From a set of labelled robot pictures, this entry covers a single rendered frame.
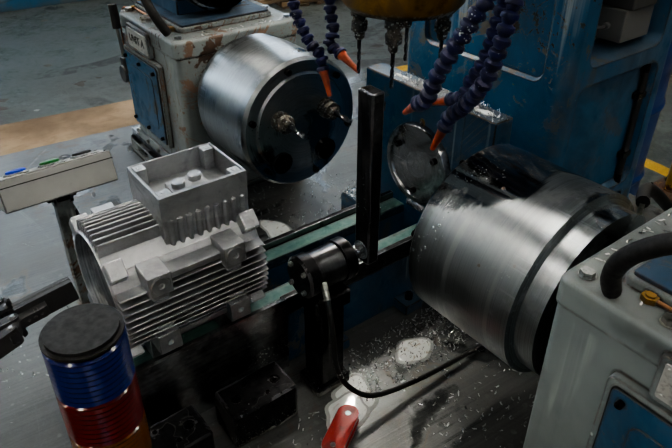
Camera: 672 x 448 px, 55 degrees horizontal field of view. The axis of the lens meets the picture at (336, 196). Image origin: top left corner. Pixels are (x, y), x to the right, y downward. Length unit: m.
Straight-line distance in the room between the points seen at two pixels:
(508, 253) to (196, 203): 0.38
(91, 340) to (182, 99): 0.87
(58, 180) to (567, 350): 0.75
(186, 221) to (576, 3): 0.62
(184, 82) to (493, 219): 0.74
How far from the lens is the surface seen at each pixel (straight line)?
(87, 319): 0.52
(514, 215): 0.76
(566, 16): 1.02
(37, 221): 1.48
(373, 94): 0.78
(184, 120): 1.34
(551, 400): 0.76
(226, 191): 0.83
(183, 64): 1.30
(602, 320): 0.65
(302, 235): 1.10
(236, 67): 1.20
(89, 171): 1.07
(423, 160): 1.10
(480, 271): 0.77
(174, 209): 0.81
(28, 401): 1.09
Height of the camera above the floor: 1.55
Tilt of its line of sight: 31 degrees down
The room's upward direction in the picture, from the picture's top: straight up
